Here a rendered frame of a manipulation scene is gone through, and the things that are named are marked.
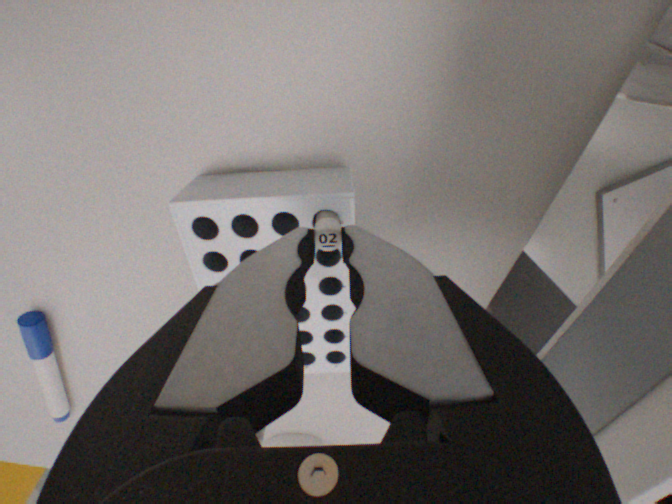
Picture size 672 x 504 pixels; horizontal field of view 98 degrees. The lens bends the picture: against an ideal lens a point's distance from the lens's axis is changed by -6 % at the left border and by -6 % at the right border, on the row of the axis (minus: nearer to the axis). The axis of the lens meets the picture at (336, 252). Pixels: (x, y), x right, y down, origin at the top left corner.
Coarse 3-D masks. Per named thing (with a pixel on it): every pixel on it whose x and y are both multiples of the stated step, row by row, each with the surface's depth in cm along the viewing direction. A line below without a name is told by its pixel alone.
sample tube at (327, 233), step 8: (320, 216) 14; (328, 216) 14; (336, 216) 14; (320, 224) 13; (328, 224) 13; (336, 224) 13; (320, 232) 13; (328, 232) 13; (336, 232) 13; (320, 240) 13; (328, 240) 13; (336, 240) 13; (320, 248) 13; (328, 248) 13
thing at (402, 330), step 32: (352, 256) 10; (384, 256) 10; (352, 288) 10; (384, 288) 9; (416, 288) 9; (352, 320) 8; (384, 320) 8; (416, 320) 8; (448, 320) 7; (352, 352) 7; (384, 352) 7; (416, 352) 7; (448, 352) 7; (352, 384) 7; (384, 384) 6; (416, 384) 6; (448, 384) 6; (480, 384) 6; (384, 416) 7
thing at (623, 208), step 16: (640, 176) 94; (656, 176) 93; (608, 192) 96; (624, 192) 96; (640, 192) 95; (656, 192) 95; (608, 208) 99; (624, 208) 99; (640, 208) 98; (656, 208) 98; (608, 224) 102; (624, 224) 102; (640, 224) 102; (608, 240) 105; (624, 240) 105; (608, 256) 109
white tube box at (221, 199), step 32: (192, 192) 15; (224, 192) 14; (256, 192) 14; (288, 192) 14; (320, 192) 14; (352, 192) 14; (192, 224) 15; (224, 224) 14; (256, 224) 16; (288, 224) 16; (352, 224) 15; (192, 256) 15; (224, 256) 17; (320, 256) 16; (320, 288) 17; (320, 320) 18; (320, 352) 19
